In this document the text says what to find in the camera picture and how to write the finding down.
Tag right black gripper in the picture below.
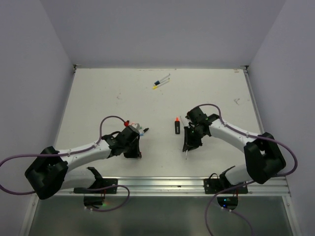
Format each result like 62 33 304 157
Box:
183 124 206 151

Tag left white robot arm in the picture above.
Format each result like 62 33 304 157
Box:
25 125 142 200

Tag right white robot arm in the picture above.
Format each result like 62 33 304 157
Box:
183 107 286 193

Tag yellow cap marker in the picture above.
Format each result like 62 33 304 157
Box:
153 78 170 90

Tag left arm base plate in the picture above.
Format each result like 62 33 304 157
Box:
74 178 118 194

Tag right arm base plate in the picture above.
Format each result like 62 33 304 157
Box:
203 178 249 194

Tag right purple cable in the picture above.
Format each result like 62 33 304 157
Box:
196 103 298 236

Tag aluminium right side rail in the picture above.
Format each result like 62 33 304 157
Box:
242 65 280 177

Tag aluminium rail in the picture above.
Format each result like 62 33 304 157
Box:
242 65 280 177
50 174 290 197

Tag aluminium front rail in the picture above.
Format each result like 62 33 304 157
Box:
50 174 290 197

